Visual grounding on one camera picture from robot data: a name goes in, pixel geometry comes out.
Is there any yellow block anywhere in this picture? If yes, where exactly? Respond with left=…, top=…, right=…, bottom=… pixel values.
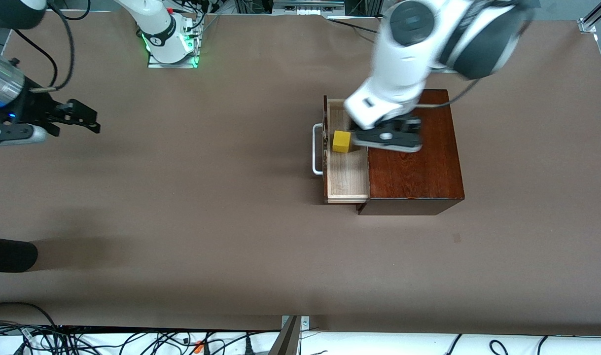
left=332, top=130, right=352, bottom=154

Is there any wooden drawer with white handle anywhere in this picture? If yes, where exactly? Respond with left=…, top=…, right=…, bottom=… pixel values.
left=313, top=95, right=371, bottom=204

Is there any dark brown wooden cabinet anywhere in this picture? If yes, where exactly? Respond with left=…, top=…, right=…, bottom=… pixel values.
left=358, top=89, right=466, bottom=216

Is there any black ribbed cylinder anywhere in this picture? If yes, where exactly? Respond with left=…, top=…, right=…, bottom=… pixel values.
left=0, top=237, right=38, bottom=273

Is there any white ledge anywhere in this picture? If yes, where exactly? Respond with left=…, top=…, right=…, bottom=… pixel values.
left=0, top=326, right=601, bottom=355

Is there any slanted aluminium profile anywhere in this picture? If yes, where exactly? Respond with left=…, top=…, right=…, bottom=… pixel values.
left=578, top=0, right=601, bottom=34

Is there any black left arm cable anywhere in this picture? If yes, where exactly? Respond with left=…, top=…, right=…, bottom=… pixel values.
left=418, top=78, right=481, bottom=108

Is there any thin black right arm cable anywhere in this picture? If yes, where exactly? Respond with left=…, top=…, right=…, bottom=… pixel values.
left=13, top=29, right=59, bottom=89

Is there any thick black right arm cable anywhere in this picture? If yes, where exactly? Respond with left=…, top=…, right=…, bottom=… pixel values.
left=30, top=0, right=76, bottom=94

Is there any long black table cable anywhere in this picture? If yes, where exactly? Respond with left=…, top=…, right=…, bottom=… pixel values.
left=327, top=17, right=381, bottom=35

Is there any black looped cable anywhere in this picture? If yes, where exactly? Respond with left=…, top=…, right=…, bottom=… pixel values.
left=0, top=302, right=59, bottom=332

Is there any grey labelled cable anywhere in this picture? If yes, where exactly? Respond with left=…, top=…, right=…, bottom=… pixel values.
left=0, top=320, right=37, bottom=355

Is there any black tangled cable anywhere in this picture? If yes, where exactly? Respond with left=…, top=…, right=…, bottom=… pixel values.
left=133, top=331, right=217, bottom=355
left=34, top=328, right=133, bottom=355

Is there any dark aluminium profile post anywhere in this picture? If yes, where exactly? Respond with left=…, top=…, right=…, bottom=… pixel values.
left=268, top=315, right=311, bottom=355

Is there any black cable with plug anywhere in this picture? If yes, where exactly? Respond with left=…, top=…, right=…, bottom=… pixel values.
left=216, top=331, right=281, bottom=355

